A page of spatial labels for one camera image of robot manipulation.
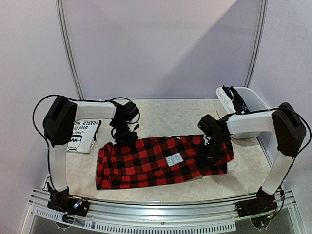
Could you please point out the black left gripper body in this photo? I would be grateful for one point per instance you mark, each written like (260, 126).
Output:
(122, 135)

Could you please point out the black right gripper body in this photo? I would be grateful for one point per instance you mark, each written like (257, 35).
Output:
(209, 150)

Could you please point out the red black plaid flannel shirt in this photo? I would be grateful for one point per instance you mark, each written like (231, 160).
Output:
(157, 161)

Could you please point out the white and green t-shirt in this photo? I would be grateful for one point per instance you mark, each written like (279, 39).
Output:
(84, 136)

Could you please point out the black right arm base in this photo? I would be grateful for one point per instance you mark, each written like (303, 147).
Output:
(262, 203)

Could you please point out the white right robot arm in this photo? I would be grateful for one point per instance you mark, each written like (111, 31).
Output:
(289, 127)

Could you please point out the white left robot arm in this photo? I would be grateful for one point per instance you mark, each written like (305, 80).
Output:
(58, 126)

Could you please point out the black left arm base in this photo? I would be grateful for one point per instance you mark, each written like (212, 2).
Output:
(65, 202)

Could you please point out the white plastic laundry basket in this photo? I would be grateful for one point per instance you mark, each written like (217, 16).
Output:
(250, 101)

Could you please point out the dark patterned clothes pile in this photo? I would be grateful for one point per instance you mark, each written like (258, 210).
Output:
(236, 99)

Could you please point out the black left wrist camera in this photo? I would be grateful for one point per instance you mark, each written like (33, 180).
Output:
(132, 114)

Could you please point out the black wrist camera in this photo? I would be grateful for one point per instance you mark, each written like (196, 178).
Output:
(207, 124)
(132, 114)

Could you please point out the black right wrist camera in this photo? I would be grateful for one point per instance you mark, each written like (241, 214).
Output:
(207, 124)

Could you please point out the aluminium front rail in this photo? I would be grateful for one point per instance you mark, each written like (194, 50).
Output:
(207, 217)

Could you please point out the left aluminium frame post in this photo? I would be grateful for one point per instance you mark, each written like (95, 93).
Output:
(68, 49)

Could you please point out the aluminium frame post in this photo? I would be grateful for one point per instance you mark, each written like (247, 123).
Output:
(257, 41)
(68, 49)

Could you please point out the right aluminium frame post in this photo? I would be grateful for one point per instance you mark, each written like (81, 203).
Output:
(257, 41)

